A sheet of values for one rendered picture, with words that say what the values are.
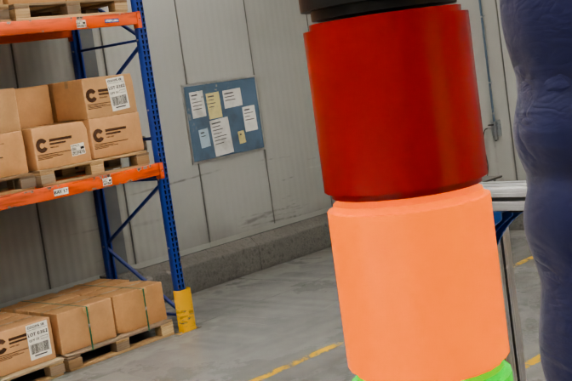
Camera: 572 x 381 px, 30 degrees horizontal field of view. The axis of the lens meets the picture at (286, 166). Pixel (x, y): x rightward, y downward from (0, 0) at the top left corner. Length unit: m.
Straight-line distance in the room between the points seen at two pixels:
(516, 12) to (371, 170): 0.96
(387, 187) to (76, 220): 10.77
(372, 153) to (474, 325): 0.06
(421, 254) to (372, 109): 0.04
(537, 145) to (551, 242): 0.12
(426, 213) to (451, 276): 0.02
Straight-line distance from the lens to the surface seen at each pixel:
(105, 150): 9.67
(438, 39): 0.31
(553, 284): 1.30
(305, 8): 0.32
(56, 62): 11.03
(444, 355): 0.31
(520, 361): 2.35
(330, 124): 0.31
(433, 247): 0.31
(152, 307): 10.04
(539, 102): 1.25
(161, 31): 11.94
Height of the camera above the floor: 2.31
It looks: 5 degrees down
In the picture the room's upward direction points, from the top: 8 degrees counter-clockwise
